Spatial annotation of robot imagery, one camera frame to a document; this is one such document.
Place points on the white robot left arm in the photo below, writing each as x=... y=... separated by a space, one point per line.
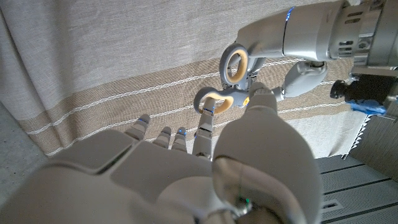
x=388 y=37

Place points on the black white zigzag rail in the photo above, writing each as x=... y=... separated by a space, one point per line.
x=357 y=137

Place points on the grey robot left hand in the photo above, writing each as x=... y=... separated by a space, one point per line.
x=304 y=34

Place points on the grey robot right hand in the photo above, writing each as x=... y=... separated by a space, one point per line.
x=140 y=180

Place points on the beige striped curtain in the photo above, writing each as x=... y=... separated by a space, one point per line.
x=124 y=62

